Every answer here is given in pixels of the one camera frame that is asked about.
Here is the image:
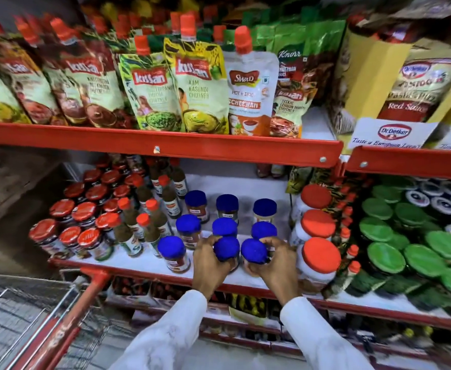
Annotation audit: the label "green yellow packet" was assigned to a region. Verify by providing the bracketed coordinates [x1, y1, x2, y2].
[286, 166, 315, 195]

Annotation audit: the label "cluster of red-lid jars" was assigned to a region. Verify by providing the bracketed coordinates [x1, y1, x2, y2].
[28, 156, 149, 262]

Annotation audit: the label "white sauce pouch orange cap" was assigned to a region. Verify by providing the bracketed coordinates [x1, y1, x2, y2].
[223, 26, 280, 137]

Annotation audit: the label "small blue-lid glass jar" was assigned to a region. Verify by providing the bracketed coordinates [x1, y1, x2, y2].
[241, 239, 269, 278]
[213, 237, 241, 273]

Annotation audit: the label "person's left forearm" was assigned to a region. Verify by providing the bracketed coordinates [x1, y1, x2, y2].
[108, 290, 209, 370]

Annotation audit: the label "large white jar orange lid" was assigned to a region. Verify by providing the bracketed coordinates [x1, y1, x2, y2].
[289, 210, 337, 247]
[290, 184, 333, 220]
[297, 237, 342, 295]

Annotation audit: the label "yellow cardboard display box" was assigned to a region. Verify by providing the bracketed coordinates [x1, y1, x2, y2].
[327, 27, 451, 155]

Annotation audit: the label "assorted small bottles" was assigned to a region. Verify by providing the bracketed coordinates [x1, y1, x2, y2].
[108, 276, 451, 360]

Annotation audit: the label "row of orange-cap chutney pouches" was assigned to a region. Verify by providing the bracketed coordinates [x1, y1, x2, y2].
[0, 0, 318, 138]

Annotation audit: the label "person's right hand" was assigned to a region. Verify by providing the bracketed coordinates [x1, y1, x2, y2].
[247, 237, 301, 306]

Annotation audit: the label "shopping cart with red handle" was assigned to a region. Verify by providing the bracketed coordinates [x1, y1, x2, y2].
[0, 267, 133, 370]

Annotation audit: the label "person's left hand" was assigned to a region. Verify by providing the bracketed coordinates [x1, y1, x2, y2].
[192, 236, 234, 301]

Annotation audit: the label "group of orange-cap sauce bottles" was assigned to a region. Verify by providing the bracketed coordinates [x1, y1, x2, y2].
[108, 158, 189, 258]

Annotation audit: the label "row of dark red-cap bottles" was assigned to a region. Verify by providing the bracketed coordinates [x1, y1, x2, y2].
[322, 177, 369, 299]

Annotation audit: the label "cluster of blue-lid jars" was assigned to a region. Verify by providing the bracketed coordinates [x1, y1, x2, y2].
[157, 190, 278, 274]

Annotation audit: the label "cluster of white printed-lid jars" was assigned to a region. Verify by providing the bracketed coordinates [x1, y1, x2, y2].
[404, 177, 451, 247]

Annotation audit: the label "cluster of green-lid jars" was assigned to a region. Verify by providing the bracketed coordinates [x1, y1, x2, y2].
[345, 175, 451, 318]

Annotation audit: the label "row of green sauce packets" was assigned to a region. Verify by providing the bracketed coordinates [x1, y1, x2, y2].
[254, 7, 346, 108]

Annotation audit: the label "red pasta sauce pouch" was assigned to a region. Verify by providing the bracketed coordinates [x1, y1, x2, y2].
[378, 48, 451, 124]

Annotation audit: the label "person's right forearm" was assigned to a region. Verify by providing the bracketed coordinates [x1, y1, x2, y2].
[279, 297, 376, 370]

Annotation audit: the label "red metal shelf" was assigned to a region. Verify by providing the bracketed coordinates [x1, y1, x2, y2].
[344, 146, 451, 181]
[48, 177, 451, 334]
[0, 121, 344, 169]

